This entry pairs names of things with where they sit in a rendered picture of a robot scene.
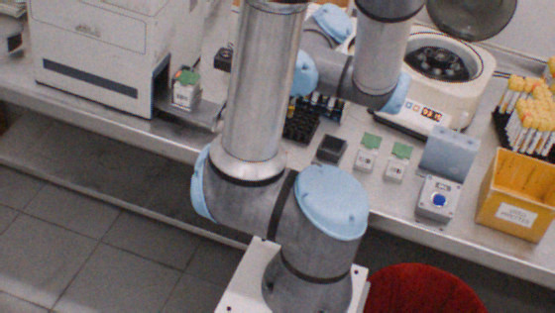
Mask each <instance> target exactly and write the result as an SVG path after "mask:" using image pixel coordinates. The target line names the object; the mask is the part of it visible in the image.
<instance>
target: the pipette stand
mask: <svg viewBox="0 0 555 313"><path fill-rule="evenodd" d="M456 133H457V132H455V131H453V130H451V129H448V128H445V127H443V126H441V125H436V124H434V126H433V129H432V131H431V133H430V135H429V137H428V140H427V142H426V145H425V147H424V152H423V154H422V156H421V159H420V161H419V164H418V166H417V168H416V170H415V173H418V174H420V175H423V176H425V177H426V176H427V175H428V174H431V175H434V176H436V177H439V178H442V179H445V180H448V181H451V182H456V183H459V184H461V185H462V184H463V182H464V181H465V178H466V176H467V174H468V173H469V171H470V168H471V166H472V163H473V161H474V158H475V156H476V154H477V153H478V150H479V147H480V144H481V141H480V140H477V139H475V138H472V137H470V136H468V135H462V134H460V133H459V135H458V137H457V139H455V138H454V137H455V135H456Z"/></svg>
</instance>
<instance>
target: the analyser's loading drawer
mask: <svg viewBox="0 0 555 313"><path fill-rule="evenodd" d="M173 91H174V89H172V88H169V87H164V86H161V85H158V84H156V83H154V106H153V107H156V108H158V109H161V110H164V111H167V112H169V113H172V114H174V115H176V116H182V117H185V118H187V119H190V120H193V121H195V122H198V123H201V124H204V125H209V126H212V131H213V132H214V131H215V129H216V128H217V126H218V125H219V124H220V123H221V120H220V116H221V112H222V111H223V109H224V106H226V100H227V99H226V98H225V99H224V101H223V103H222V104H221V105H219V104H216V103H214V102H211V101H208V100H205V99H203V98H202V95H203V88H201V89H200V91H199V92H198V93H197V95H196V96H195V98H194V99H193V100H192V102H191V103H190V109H187V108H185V107H182V106H176V105H174V104H173Z"/></svg>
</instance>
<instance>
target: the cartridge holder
mask: <svg viewBox="0 0 555 313"><path fill-rule="evenodd" d="M347 142H348V141H346V140H343V139H340V138H338V137H335V136H333V135H328V134H325V135H324V136H323V138H322V140H321V142H320V143H319V146H318V148H317V152H316V154H315V155H314V156H313V158H312V160H311V163H310V164H317V165H318V166H319V164H320V163H324V164H329V165H333V166H336V167H339V163H340V162H341V159H342V157H343V155H344V153H345V152H346V150H347V148H348V144H347Z"/></svg>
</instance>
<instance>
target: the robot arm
mask: <svg viewBox="0 0 555 313"><path fill-rule="evenodd" d="M315 1H319V0H241V2H240V9H239V15H238V21H237V29H236V35H235V41H234V48H233V49H232V50H231V49H225V48H221V49H219V50H218V52H217V53H216V55H215V56H214V64H213V66H214V68H217V69H220V70H223V71H225V72H229V73H231V74H230V80H229V87H228V94H227V100H226V106H224V109H223V111H222V112H221V116H220V120H221V121H224V126H223V134H221V135H218V136H217V137H215V138H214V141H213V142H212V143H211V144H208V145H206V146H205V147H204V149H203V150H202V152H201V153H200V154H199V156H198V158H197V161H196V163H195V168H194V169H195V174H194V175H193V176H192V179H191V187H190V195H191V202H192V204H193V207H194V209H195V211H196V212H197V213H198V214H200V215H202V216H204V217H205V218H208V219H210V220H211V221H214V222H215V223H217V224H224V225H226V226H229V227H232V228H233V229H236V230H239V231H243V232H246V233H249V234H251V235H253V236H256V237H259V238H261V239H263V240H268V241H271V242H273V243H276V244H278V245H281V248H280V250H278V251H277V253H276V254H275V255H274V257H273V258H272V259H271V261H270V262H269V263H268V265H267V267H266V268H265V270H264V273H263V277H262V297H263V298H264V301H265V303H266V304H267V306H268V307H269V308H270V309H271V310H272V312H273V313H348V309H349V307H350V304H351V301H352V298H353V291H354V289H353V281H352V273H351V267H352V264H353V261H354V259H355V256H356V253H357V250H358V245H359V243H360V240H361V238H362V236H363V234H364V233H365V231H366V230H367V217H368V214H369V210H370V202H369V198H368V195H367V192H366V190H364V189H363V186H362V184H361V183H360V182H358V180H357V179H356V178H355V177H354V176H353V175H351V174H350V173H348V172H346V171H344V170H342V169H340V168H339V167H336V166H333V165H329V164H324V163H320V164H319V166H318V165H317V164H312V165H310V166H307V167H306V168H304V169H303V170H302V171H297V170H294V169H291V168H290V167H287V166H286V162H287V154H286V152H285V149H284V148H283V146H282V145H281V144H280V142H281V133H282V128H283V124H284V119H285V116H286V111H287V106H288V102H290V100H291V99H292V98H293V97H294V96H296V97H297V96H307V95H309V94H310V92H311V91H313V90H315V91H318V92H320V93H323V94H326V95H329V96H334V97H338V98H340V99H343V100H346V101H348V102H351V103H354V104H357V105H359V106H366V107H368V108H371V109H374V110H375V111H376V112H378V113H379V112H383V113H386V114H389V115H392V116H395V115H397V114H399V112H400V110H401V108H402V106H403V104H404V101H405V96H406V93H407V90H408V87H409V85H410V82H411V76H410V75H409V74H408V73H405V72H404V71H401V67H402V63H403V59H404V56H405V49H406V45H407V41H408V38H409V34H410V31H411V28H412V24H413V21H414V17H415V16H416V15H417V14H418V13H419V12H420V11H422V9H423V8H424V5H425V2H426V1H427V0H353V1H354V3H355V5H356V7H357V8H358V18H357V29H356V39H355V49H354V56H352V55H348V54H346V53H343V52H338V51H336V50H337V49H338V47H339V46H341V45H343V44H345V41H346V40H348V38H349V37H350V36H351V34H352V31H353V26H352V23H351V20H350V19H349V18H348V15H347V14H346V12H344V11H342V9H340V8H339V7H338V6H337V5H334V4H331V3H325V4H323V5H321V6H320V7H319V9H318V10H317V11H313V12H312V13H311V15H310V16H309V18H308V19H307V20H305V19H306V14H307V10H308V6H309V5H310V4H312V3H314V2H315Z"/></svg>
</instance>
